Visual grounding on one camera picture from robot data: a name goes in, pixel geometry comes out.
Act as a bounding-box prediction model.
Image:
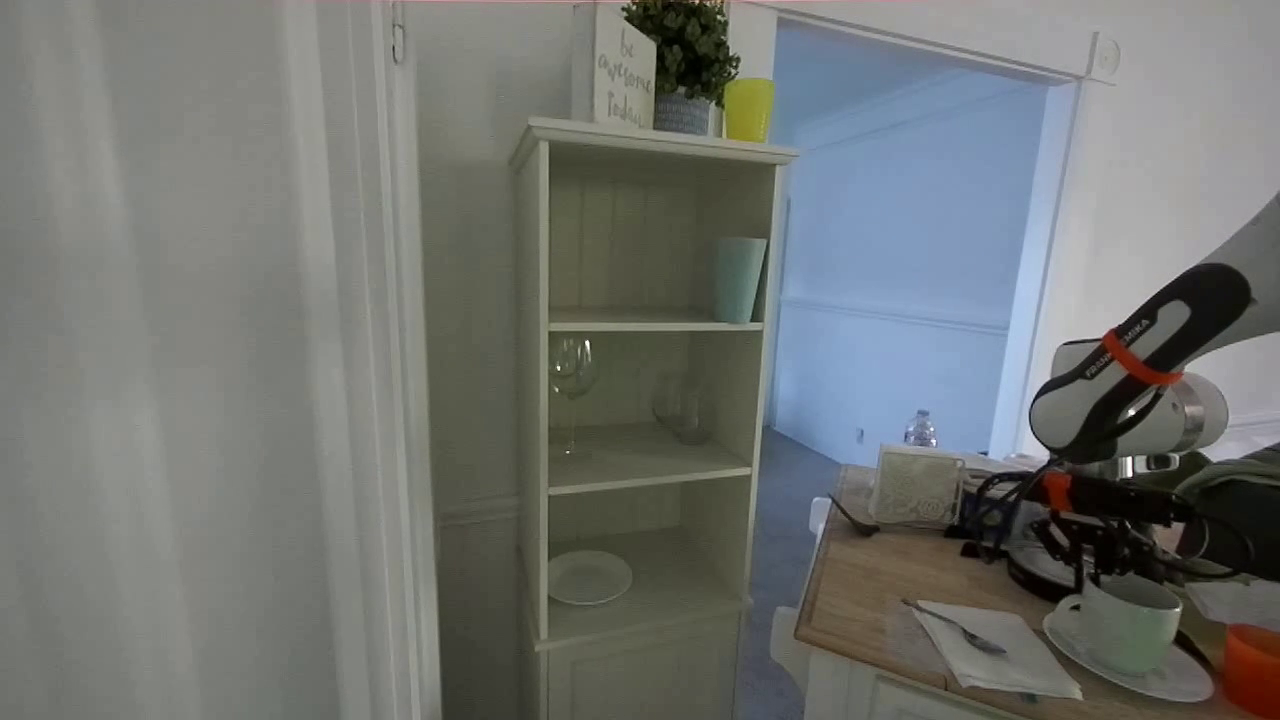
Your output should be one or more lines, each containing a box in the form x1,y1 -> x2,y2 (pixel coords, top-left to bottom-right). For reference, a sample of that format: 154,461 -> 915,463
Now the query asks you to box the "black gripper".
1056,470 -> 1191,591

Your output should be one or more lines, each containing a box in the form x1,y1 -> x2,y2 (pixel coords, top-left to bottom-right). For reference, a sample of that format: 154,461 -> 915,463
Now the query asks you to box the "teal cup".
709,234 -> 773,328

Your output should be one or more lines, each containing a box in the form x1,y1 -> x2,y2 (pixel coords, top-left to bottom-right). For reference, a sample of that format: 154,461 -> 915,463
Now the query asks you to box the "yellow cup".
719,75 -> 781,146

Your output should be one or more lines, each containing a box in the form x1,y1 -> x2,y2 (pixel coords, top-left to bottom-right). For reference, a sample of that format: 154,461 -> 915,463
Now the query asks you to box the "glass coffee pot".
1002,450 -> 1213,609

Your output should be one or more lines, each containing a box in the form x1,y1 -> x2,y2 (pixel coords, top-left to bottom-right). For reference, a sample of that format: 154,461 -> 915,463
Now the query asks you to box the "white saucer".
1042,603 -> 1221,708

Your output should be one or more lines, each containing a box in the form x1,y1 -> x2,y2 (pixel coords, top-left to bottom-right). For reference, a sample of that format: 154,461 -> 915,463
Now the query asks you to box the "white paper napkin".
908,596 -> 1088,704

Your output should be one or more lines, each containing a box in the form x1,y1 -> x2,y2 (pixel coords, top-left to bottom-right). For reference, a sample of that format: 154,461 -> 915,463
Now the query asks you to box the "orange container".
1221,621 -> 1280,720

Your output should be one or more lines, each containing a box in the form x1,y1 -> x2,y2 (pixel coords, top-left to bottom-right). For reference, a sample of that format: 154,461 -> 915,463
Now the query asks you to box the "metal spoon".
899,596 -> 1014,661

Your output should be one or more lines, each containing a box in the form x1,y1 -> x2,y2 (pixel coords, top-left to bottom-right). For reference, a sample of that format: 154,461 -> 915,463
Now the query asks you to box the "clear bottle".
899,405 -> 941,450

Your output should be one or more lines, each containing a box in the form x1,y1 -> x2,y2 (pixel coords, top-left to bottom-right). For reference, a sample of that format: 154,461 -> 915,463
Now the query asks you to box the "clear drinking glass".
649,370 -> 715,449

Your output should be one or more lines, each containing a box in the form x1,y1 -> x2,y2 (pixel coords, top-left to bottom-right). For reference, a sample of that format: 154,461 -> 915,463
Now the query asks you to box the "cream shelf cabinet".
508,114 -> 802,720

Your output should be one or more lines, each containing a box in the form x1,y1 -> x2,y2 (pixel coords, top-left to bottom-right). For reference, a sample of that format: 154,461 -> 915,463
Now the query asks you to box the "clear wine glass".
547,332 -> 601,463

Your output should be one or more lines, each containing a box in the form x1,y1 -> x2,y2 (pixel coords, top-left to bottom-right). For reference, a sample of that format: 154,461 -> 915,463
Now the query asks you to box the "potted green plant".
619,0 -> 744,138

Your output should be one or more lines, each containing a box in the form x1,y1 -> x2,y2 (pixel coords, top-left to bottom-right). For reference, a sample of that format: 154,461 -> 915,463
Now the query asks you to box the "white sign with text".
589,2 -> 660,130

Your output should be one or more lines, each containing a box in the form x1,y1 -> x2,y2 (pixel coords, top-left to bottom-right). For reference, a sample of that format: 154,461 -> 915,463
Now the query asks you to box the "white panel door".
0,0 -> 445,720

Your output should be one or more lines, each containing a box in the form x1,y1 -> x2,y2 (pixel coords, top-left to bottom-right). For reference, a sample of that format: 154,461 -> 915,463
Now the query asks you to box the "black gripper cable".
957,469 -> 1073,561

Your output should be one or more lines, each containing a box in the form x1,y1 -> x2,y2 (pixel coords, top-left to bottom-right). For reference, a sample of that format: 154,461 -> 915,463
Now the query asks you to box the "white doorway frame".
759,2 -> 1125,469

